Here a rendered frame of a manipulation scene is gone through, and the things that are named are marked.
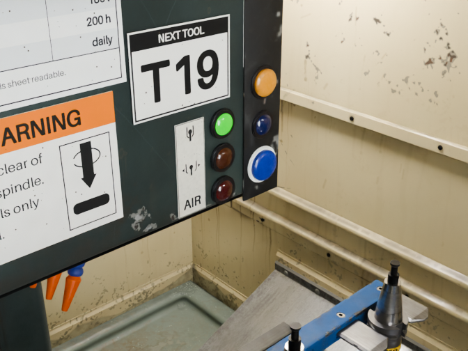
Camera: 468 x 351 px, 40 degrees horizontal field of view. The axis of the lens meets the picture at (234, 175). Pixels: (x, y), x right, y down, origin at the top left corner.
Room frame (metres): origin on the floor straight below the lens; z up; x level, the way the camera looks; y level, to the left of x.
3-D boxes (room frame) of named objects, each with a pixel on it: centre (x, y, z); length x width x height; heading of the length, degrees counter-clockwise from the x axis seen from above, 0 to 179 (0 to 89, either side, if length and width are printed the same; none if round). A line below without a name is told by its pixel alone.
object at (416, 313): (0.85, -0.28, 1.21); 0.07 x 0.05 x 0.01; 42
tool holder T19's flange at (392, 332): (0.82, -0.24, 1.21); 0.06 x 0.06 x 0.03
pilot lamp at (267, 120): (0.55, -0.03, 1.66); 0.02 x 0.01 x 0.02; 132
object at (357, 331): (0.78, -0.20, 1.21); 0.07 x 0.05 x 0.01; 42
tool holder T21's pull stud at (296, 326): (0.67, -0.08, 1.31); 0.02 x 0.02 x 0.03
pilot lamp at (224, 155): (0.52, 0.01, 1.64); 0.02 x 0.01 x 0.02; 132
